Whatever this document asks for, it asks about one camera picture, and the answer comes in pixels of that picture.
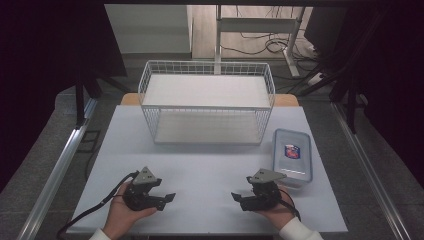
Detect person's left hand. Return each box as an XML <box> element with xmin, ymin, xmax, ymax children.
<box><xmin>102</xmin><ymin>181</ymin><xmax>158</xmax><ymax>240</ymax></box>

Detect white metal desk frame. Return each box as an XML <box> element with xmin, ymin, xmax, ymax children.
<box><xmin>214</xmin><ymin>4</ymin><xmax>307</xmax><ymax>78</ymax></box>

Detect dark curtain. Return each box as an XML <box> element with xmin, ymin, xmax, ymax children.
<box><xmin>0</xmin><ymin>0</ymin><xmax>128</xmax><ymax>194</ymax></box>
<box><xmin>303</xmin><ymin>0</ymin><xmax>424</xmax><ymax>189</ymax></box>

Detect clear plastic lidded container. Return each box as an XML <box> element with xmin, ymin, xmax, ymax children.
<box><xmin>271</xmin><ymin>128</ymin><xmax>314</xmax><ymax>190</ymax></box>

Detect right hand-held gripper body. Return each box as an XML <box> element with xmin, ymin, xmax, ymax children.
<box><xmin>245</xmin><ymin>168</ymin><xmax>288</xmax><ymax>212</ymax></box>

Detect wooden table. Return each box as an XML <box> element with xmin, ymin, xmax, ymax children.
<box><xmin>119</xmin><ymin>92</ymin><xmax>300</xmax><ymax>108</ymax></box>

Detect black floor cables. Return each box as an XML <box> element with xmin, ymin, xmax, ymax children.
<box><xmin>220</xmin><ymin>5</ymin><xmax>323</xmax><ymax>65</ymax></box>

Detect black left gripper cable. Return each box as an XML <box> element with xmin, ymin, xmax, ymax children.
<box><xmin>56</xmin><ymin>170</ymin><xmax>140</xmax><ymax>240</ymax></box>

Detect person's right hand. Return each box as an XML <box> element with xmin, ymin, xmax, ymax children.
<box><xmin>255</xmin><ymin>197</ymin><xmax>300</xmax><ymax>232</ymax></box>

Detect white power strip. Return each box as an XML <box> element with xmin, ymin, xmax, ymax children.
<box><xmin>306</xmin><ymin>71</ymin><xmax>325</xmax><ymax>87</ymax></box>

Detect white cabinet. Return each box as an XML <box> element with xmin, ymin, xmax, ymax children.
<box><xmin>103</xmin><ymin>3</ymin><xmax>194</xmax><ymax>55</ymax></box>

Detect black metal stand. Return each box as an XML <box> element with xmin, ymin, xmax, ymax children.
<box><xmin>73</xmin><ymin>63</ymin><xmax>132</xmax><ymax>130</ymax></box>
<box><xmin>289</xmin><ymin>9</ymin><xmax>391</xmax><ymax>135</ymax></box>

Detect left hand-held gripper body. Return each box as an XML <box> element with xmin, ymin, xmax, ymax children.
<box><xmin>122</xmin><ymin>166</ymin><xmax>163</xmax><ymax>212</ymax></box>

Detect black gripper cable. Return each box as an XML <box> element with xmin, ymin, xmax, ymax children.
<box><xmin>56</xmin><ymin>170</ymin><xmax>140</xmax><ymax>240</ymax></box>
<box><xmin>277</xmin><ymin>188</ymin><xmax>302</xmax><ymax>223</ymax></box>

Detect aluminium rail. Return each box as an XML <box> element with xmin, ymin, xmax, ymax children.
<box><xmin>329</xmin><ymin>100</ymin><xmax>414</xmax><ymax>240</ymax></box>
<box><xmin>15</xmin><ymin>97</ymin><xmax>98</xmax><ymax>240</ymax></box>

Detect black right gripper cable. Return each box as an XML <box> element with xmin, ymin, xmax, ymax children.
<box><xmin>277</xmin><ymin>188</ymin><xmax>302</xmax><ymax>223</ymax></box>

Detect white wire two-tier rack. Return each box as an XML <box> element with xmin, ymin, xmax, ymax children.
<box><xmin>137</xmin><ymin>59</ymin><xmax>277</xmax><ymax>146</ymax></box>

